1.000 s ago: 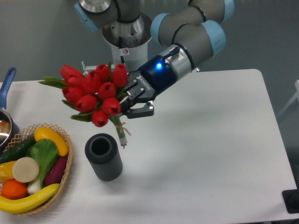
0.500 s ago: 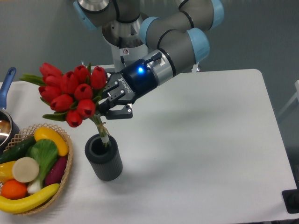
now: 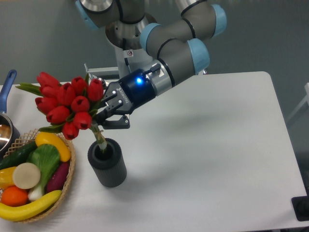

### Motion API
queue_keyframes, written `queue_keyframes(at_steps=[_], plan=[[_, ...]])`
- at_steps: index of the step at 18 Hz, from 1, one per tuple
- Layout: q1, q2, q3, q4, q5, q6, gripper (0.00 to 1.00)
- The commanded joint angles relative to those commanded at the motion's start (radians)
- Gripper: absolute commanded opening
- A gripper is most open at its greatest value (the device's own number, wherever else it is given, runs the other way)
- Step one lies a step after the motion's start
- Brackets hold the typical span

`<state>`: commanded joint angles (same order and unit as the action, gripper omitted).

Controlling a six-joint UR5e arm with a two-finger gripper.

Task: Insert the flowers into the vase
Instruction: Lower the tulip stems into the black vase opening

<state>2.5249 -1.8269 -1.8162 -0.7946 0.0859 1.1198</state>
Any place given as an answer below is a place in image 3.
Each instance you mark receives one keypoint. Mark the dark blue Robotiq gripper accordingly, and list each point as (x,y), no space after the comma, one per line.
(122,97)

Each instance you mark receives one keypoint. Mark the red tulip bouquet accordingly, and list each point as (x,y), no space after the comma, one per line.
(68,107)

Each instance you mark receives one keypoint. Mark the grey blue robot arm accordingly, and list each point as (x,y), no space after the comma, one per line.
(178,50)

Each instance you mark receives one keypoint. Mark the dark grey ribbed vase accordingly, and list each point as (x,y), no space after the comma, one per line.
(109,166)

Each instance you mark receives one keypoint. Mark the yellow squash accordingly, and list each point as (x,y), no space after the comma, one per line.
(52,139)

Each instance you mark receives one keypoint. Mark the green bok choy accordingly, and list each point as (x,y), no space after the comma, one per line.
(47,158)

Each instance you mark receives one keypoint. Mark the woven wicker basket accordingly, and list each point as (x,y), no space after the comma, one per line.
(66,186)

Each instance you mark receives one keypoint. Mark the purple sweet potato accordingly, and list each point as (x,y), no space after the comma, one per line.
(59,178)

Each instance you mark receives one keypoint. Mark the dark green cucumber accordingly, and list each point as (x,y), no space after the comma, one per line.
(19,156)

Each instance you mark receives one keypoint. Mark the beige round disc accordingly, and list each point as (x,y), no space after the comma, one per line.
(26,175)

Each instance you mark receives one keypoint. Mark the yellow bell pepper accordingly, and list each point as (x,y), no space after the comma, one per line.
(6,177)

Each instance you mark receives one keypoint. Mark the orange fruit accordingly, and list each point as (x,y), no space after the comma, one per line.
(14,196)

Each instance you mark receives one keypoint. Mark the yellow banana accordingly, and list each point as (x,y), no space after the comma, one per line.
(29,210)

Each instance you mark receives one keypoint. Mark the black device at table edge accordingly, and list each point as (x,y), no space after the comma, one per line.
(301,207)

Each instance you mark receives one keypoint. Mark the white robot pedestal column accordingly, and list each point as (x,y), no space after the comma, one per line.
(127,62)

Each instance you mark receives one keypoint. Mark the blue handled saucepan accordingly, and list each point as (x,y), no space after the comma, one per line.
(8,132)

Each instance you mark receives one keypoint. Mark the white frame at right edge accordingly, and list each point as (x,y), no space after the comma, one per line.
(301,108)

